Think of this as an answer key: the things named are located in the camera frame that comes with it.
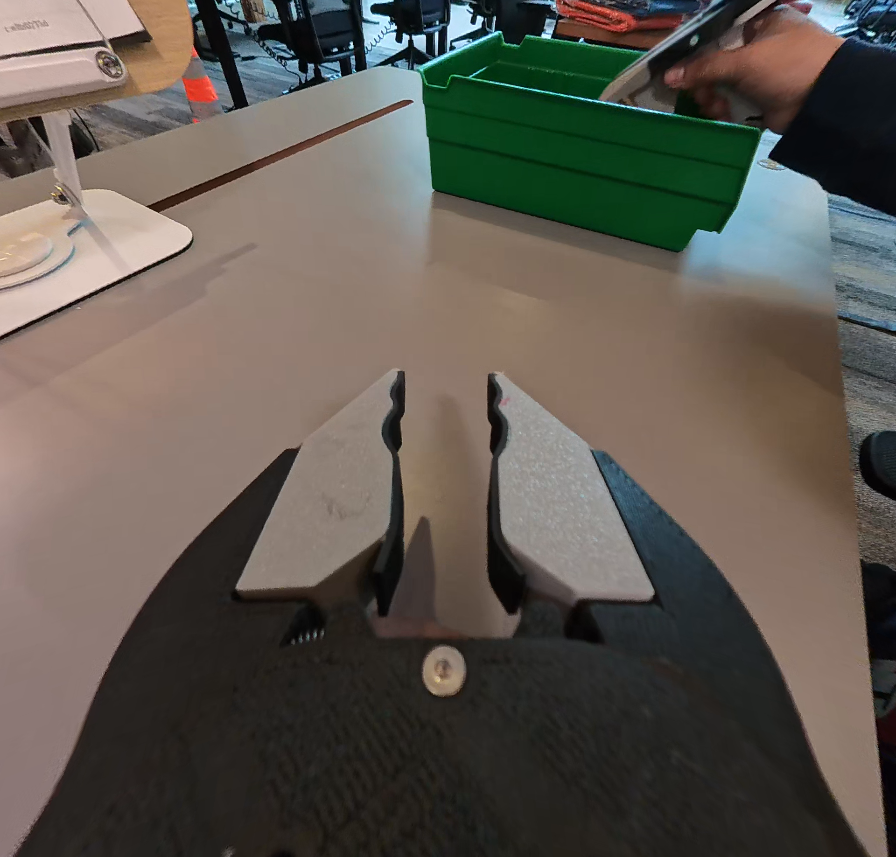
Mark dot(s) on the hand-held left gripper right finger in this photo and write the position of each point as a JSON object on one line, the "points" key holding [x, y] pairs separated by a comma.
{"points": [[567, 521]]}

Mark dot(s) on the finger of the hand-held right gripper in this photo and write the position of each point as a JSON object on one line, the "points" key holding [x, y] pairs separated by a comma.
{"points": [[707, 35], [657, 98]]}

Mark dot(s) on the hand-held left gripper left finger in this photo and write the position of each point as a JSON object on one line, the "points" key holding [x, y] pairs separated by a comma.
{"points": [[329, 514]]}

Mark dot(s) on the green plastic bin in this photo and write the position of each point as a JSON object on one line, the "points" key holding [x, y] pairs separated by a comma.
{"points": [[560, 171]]}

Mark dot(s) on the person's right hand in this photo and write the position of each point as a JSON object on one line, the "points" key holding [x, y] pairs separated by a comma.
{"points": [[784, 67]]}

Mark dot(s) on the instruction sheet on stand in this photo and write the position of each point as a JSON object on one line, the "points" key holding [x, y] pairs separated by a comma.
{"points": [[119, 242]]}

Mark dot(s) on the orange striped traffic cone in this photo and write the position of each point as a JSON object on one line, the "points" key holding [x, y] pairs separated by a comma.
{"points": [[201, 91]]}

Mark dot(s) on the wooden office desk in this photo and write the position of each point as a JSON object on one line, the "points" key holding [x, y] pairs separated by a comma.
{"points": [[216, 38]]}

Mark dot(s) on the printed instruction sheet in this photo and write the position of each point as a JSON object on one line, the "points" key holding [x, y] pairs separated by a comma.
{"points": [[42, 4]]}

